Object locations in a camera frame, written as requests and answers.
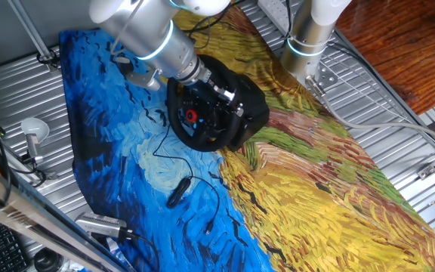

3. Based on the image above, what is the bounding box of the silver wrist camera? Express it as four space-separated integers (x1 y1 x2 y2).
125 67 162 92

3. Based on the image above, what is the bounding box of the white power strip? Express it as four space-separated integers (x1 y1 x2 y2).
257 0 295 37

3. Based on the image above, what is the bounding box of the black steering wheel usb cable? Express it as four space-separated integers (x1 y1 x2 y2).
152 122 221 236

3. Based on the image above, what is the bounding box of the silver depth camera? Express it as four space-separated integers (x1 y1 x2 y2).
74 211 135 241

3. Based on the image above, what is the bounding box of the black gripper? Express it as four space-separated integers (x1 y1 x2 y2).
196 71 245 118

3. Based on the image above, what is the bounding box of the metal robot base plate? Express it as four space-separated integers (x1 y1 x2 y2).
304 60 339 91

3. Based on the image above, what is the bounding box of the aluminium frame pole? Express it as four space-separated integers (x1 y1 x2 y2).
8 0 58 72

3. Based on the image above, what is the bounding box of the aluminium frame beam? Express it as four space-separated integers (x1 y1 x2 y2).
0 156 128 272

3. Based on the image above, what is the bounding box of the painted wheat field mat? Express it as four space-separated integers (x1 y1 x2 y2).
58 3 435 272

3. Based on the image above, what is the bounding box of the black camera cable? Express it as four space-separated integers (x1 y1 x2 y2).
125 230 162 272

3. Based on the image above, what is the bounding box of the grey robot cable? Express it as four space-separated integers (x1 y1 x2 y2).
304 75 435 150

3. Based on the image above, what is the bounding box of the black racing steering wheel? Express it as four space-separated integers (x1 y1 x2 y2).
165 54 243 153

